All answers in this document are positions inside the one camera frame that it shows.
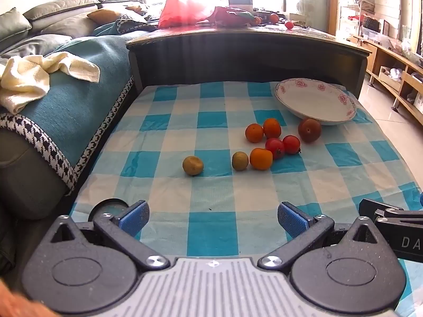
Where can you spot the orange mandarin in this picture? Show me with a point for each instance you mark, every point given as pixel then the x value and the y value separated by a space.
pixel 253 132
pixel 261 159
pixel 272 127

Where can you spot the mustard yellow pillow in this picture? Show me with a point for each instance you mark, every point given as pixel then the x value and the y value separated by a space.
pixel 105 15

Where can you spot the grey-green cushion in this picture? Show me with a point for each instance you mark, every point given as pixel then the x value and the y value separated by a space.
pixel 13 26

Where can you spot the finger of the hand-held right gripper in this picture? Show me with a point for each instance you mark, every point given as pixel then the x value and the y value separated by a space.
pixel 373 207

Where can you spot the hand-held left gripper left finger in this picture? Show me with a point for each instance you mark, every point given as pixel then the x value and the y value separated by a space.
pixel 134 218

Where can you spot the yellow-green round fruit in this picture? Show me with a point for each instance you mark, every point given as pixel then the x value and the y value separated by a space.
pixel 193 165
pixel 240 160

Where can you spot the small red tomato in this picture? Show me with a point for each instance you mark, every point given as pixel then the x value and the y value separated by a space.
pixel 273 18
pixel 289 25

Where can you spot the wooden low cabinet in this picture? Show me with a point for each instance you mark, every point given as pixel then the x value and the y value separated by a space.
pixel 393 66

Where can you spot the white floral plate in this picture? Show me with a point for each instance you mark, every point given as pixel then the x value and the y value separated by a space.
pixel 314 100

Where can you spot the dark red cloth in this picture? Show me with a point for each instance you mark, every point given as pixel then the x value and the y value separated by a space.
pixel 233 16

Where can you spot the dark red round fruit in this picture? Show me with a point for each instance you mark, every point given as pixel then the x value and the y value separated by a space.
pixel 309 130

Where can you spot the blue white checked cloth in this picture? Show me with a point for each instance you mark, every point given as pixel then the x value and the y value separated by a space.
pixel 211 188

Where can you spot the cream towel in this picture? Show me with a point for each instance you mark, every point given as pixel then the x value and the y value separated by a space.
pixel 23 79

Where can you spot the person's left hand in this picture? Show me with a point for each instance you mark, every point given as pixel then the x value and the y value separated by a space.
pixel 15 302

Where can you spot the grey-green sofa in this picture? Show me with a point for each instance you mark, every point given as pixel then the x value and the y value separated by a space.
pixel 29 185

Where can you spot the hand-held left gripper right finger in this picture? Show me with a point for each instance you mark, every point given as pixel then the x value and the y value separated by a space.
pixel 291 219

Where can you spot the teal blanket houndstooth trim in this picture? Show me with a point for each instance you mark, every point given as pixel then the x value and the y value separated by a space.
pixel 66 112

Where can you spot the red plastic bag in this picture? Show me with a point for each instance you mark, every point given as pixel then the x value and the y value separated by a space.
pixel 185 8

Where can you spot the houndstooth pillow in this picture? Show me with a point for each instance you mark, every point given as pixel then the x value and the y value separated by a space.
pixel 134 23

